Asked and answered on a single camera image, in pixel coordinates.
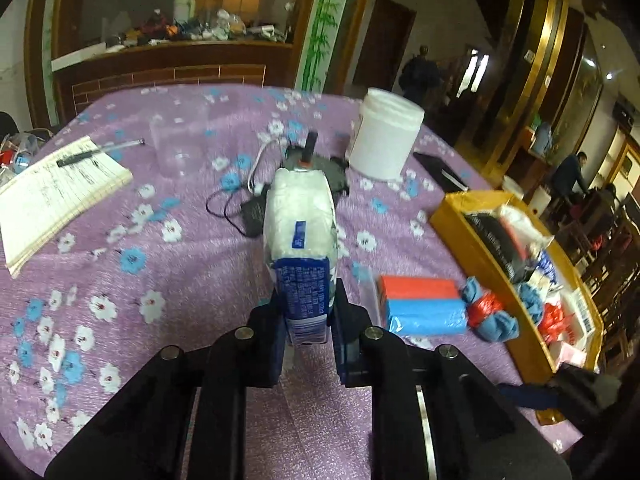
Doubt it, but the black charger with cable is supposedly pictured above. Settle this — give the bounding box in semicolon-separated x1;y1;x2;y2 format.
206;137;289;239

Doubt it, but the blue kettle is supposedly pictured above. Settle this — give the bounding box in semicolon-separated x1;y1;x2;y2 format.
532;122;554;157

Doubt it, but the wooden door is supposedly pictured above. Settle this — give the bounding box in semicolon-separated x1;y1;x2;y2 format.
352;0;419;92

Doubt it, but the black pen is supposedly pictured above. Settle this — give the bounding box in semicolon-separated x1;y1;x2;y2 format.
56;138;146;168

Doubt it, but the white printed packet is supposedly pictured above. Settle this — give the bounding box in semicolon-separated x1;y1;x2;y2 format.
562;287;601;341

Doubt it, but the black snack packet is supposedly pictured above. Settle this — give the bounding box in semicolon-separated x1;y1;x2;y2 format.
462;211;532;282

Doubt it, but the pink packet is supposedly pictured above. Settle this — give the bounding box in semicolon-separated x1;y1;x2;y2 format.
552;341;588;367

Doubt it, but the wooden counter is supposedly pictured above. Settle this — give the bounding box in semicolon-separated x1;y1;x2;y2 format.
50;39;297;122

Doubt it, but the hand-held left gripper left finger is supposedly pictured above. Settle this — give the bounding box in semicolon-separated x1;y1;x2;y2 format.
44;292;287;480

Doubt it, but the red plastic bag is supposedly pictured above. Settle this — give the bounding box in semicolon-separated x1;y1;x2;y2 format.
540;302;569;344

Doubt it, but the blue roll pack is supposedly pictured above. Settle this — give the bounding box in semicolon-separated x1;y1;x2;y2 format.
384;298;469;337

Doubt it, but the bamboo painted pillar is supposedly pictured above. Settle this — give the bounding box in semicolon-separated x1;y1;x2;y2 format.
295;0;347;94

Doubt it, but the purple floral tablecloth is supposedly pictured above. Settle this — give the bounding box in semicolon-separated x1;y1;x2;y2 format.
0;85;586;480

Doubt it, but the red roll pack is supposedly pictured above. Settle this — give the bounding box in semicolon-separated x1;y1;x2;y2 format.
377;275;460;307

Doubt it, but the wooden chair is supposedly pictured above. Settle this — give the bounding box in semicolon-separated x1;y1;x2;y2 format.
575;190;640;288

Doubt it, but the white bucket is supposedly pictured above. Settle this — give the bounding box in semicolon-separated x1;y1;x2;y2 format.
528;186;554;217

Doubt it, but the blue towel with red band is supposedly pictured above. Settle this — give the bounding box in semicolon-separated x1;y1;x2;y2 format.
459;276;521;344

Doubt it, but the paper notebook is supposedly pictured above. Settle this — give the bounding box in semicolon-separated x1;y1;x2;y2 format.
0;135;134;279

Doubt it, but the white and blue tissue pack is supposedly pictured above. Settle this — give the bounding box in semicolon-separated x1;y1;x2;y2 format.
263;167;339;347

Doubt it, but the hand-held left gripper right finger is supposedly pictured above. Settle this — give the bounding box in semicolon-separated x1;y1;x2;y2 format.
332;278;573;480

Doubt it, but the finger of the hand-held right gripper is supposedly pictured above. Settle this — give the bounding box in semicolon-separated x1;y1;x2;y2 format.
497;382;562;411

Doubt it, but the white plastic jar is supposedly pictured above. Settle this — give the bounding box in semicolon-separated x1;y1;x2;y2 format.
345;87;426;182

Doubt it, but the black phone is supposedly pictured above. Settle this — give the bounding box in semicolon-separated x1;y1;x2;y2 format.
413;151;471;192

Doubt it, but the clear plastic cup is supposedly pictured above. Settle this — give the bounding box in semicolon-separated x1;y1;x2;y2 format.
149;102;209;179

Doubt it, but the yellow-edged cardboard box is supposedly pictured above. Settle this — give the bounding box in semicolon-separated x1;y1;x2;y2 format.
429;190;605;374

